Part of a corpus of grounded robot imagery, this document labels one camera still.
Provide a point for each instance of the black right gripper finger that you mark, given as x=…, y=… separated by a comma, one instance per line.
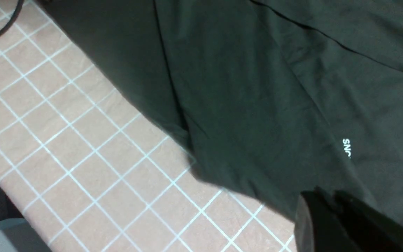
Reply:
x=342, y=223

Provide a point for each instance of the dark gray long-sleeve shirt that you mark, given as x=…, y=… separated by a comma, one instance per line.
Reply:
x=271, y=97

